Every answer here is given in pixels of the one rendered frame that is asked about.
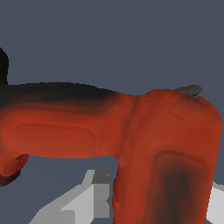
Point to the red and black power drill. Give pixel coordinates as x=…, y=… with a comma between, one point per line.
x=163, y=131

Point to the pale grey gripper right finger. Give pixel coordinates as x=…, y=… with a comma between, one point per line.
x=216, y=204

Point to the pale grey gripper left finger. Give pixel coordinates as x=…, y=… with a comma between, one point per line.
x=84, y=201

